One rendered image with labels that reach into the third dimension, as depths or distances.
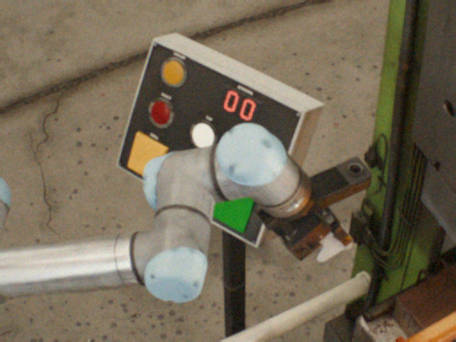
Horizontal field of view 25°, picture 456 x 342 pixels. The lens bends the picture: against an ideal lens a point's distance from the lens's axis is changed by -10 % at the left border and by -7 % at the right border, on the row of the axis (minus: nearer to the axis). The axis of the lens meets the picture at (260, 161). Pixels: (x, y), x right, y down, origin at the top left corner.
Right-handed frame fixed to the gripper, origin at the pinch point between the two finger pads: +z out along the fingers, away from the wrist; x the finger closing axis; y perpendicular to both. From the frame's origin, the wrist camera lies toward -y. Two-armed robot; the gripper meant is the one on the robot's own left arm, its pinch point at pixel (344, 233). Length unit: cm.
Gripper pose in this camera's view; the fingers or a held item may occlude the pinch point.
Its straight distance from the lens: 168.7
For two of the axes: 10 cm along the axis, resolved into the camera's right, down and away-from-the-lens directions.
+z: 3.8, 4.0, 8.3
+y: -7.7, 6.4, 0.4
